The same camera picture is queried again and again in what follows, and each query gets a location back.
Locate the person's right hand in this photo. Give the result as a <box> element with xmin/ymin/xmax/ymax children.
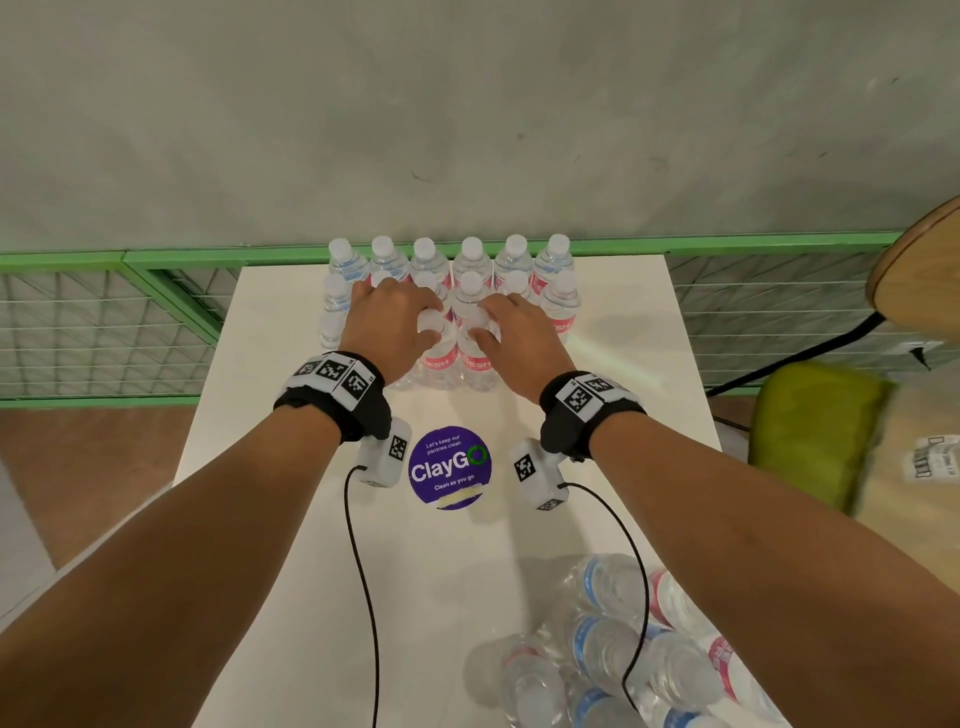
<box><xmin>468</xmin><ymin>292</ymin><xmax>577</xmax><ymax>406</ymax></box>

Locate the person's left hand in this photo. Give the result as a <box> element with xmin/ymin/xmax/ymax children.
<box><xmin>338</xmin><ymin>278</ymin><xmax>445</xmax><ymax>388</ymax></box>

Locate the clear water bottle red label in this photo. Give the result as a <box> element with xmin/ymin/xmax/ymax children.
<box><xmin>416</xmin><ymin>307</ymin><xmax>463</xmax><ymax>391</ymax></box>
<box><xmin>457</xmin><ymin>307</ymin><xmax>504</xmax><ymax>393</ymax></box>

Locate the tidy grid of water bottles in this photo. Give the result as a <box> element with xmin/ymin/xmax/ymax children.
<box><xmin>318</xmin><ymin>233</ymin><xmax>583</xmax><ymax>391</ymax></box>

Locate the person's right forearm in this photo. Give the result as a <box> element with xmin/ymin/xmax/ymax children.
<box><xmin>588</xmin><ymin>410</ymin><xmax>960</xmax><ymax>728</ymax></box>

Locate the person's left forearm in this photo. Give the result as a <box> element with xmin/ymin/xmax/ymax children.
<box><xmin>0</xmin><ymin>404</ymin><xmax>343</xmax><ymax>728</ymax></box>

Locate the white table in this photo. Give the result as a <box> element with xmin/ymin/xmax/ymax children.
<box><xmin>172</xmin><ymin>254</ymin><xmax>793</xmax><ymax>728</ymax></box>

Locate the purple round sticker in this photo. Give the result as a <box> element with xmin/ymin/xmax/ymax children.
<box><xmin>408</xmin><ymin>425</ymin><xmax>494</xmax><ymax>511</ymax></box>

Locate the green chair wooden backrest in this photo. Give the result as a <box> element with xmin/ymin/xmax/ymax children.
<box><xmin>704</xmin><ymin>196</ymin><xmax>960</xmax><ymax>594</ymax></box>

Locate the green framed mesh fence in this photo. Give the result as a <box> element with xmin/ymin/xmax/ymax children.
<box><xmin>0</xmin><ymin>230</ymin><xmax>901</xmax><ymax>410</ymax></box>

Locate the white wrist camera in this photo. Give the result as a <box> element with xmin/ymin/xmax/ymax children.
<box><xmin>509</xmin><ymin>437</ymin><xmax>571</xmax><ymax>513</ymax></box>
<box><xmin>354</xmin><ymin>416</ymin><xmax>414</xmax><ymax>490</ymax></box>

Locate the thin black camera cable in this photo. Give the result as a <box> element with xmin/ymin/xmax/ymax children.
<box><xmin>343</xmin><ymin>464</ymin><xmax>382</xmax><ymax>728</ymax></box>
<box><xmin>562</xmin><ymin>481</ymin><xmax>652</xmax><ymax>699</ymax></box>

